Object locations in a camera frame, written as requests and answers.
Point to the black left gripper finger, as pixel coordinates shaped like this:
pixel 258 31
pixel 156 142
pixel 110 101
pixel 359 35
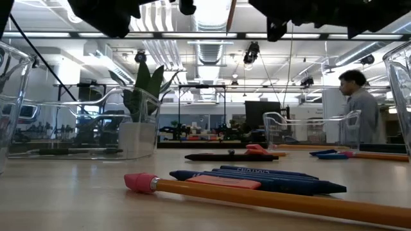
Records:
pixel 188 6

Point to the person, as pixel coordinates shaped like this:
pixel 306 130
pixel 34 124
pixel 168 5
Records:
pixel 363 112

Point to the black monitor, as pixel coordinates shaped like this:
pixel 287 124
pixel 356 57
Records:
pixel 261 114

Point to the black rig frame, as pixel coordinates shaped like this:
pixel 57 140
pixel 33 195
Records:
pixel 201 86

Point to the black ceiling spotlight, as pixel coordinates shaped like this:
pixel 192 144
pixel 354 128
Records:
pixel 306 81
pixel 367 59
pixel 251 53
pixel 140 57

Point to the clear plastic bin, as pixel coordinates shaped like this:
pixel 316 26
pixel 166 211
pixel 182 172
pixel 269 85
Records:
pixel 321 128
pixel 48 128
pixel 13 96
pixel 398 96

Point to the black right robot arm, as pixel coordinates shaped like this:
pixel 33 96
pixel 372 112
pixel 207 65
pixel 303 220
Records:
pixel 369 13

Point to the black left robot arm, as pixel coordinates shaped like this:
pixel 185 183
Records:
pixel 6 16

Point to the silver ceiling duct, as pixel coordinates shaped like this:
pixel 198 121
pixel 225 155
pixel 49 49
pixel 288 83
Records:
pixel 212 32

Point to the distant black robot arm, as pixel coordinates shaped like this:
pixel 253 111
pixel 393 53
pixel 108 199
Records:
pixel 231 131
pixel 173 132

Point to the white pillar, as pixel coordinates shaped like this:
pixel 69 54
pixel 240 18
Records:
pixel 330 106

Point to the green plant white pot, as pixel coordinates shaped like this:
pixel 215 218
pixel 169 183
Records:
pixel 138 138

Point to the black ceiling light track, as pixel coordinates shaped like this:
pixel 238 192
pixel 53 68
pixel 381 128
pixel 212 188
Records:
pixel 192 35

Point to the black aluminium table frame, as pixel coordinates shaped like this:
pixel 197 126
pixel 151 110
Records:
pixel 208 145

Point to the red eraser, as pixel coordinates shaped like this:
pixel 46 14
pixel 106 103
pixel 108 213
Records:
pixel 224 182

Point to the black pen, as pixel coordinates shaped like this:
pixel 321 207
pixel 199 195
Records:
pixel 80 151
pixel 231 158

